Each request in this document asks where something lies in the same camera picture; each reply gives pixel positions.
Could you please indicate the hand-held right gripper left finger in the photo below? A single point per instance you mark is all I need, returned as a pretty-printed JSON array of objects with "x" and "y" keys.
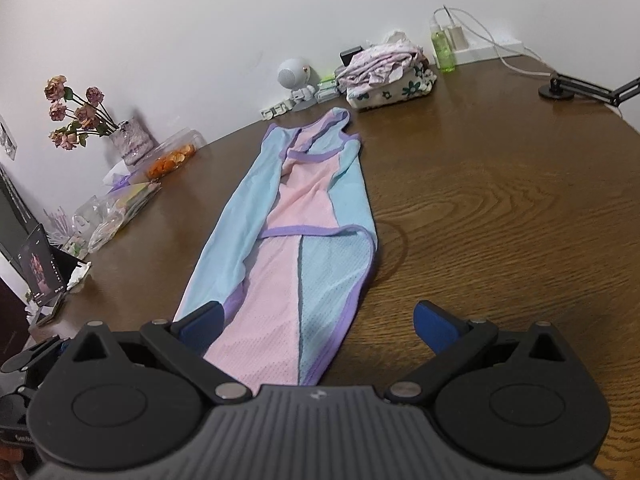
[{"x": 205, "y": 320}]

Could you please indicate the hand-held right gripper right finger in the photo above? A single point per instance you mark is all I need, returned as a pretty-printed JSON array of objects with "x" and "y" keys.
[{"x": 435, "y": 325}]

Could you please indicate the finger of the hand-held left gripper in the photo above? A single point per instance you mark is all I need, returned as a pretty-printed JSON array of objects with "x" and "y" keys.
[{"x": 30, "y": 355}]

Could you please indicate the pink and blue mesh garment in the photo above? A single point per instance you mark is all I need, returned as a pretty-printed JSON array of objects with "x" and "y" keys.
[{"x": 280, "y": 290}]

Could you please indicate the folded pink floral clothes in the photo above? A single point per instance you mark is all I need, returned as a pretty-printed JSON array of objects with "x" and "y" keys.
[{"x": 380, "y": 62}]

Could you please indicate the white crumpled paper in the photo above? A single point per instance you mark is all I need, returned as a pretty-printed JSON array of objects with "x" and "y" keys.
[{"x": 80, "y": 275}]

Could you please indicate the purple dried flower bunch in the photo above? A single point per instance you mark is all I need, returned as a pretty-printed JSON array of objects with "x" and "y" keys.
[{"x": 59, "y": 222}]

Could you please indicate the pile of clear plastic bags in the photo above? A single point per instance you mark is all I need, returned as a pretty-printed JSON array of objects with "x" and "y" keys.
[{"x": 120, "y": 210}]

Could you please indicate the dark grey board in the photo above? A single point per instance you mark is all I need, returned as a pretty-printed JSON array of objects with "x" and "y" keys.
[{"x": 15, "y": 210}]

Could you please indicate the clear container of orange snacks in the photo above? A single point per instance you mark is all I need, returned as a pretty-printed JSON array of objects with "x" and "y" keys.
[{"x": 172, "y": 160}]

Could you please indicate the purple tissue box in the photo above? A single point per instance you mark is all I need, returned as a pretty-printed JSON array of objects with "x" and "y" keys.
[{"x": 120, "y": 177}]

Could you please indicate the purple patterned vase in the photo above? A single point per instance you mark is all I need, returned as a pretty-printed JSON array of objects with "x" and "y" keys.
[{"x": 131, "y": 142}]

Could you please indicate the white plastic clips strip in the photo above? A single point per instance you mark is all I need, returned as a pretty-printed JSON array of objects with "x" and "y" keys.
[{"x": 275, "y": 109}]

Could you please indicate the dried pink flowers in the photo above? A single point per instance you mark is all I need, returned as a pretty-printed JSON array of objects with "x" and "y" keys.
[{"x": 85, "y": 115}]

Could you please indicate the small white box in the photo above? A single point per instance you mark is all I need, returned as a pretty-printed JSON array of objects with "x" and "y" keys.
[{"x": 330, "y": 92}]

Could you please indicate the white robot figure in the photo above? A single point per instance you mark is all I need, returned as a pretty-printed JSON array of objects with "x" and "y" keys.
[{"x": 290, "y": 72}]

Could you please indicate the small green box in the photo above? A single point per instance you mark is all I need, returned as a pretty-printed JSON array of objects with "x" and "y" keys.
[{"x": 329, "y": 81}]

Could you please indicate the clear bottle with green liquid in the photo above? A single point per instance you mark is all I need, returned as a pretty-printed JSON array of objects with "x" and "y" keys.
[{"x": 444, "y": 50}]

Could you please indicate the black box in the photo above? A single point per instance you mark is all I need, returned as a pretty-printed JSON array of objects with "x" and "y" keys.
[{"x": 351, "y": 54}]

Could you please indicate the white charger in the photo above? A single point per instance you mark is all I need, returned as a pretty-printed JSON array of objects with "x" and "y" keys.
[{"x": 456, "y": 37}]

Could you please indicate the white crumpled tissue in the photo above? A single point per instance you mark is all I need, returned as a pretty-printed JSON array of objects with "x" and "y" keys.
[{"x": 397, "y": 37}]

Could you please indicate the dark photo frame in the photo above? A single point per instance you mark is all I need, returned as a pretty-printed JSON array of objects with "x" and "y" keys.
[{"x": 40, "y": 265}]

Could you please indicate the small wall poster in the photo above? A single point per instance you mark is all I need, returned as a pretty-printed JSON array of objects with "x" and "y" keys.
[{"x": 7, "y": 140}]

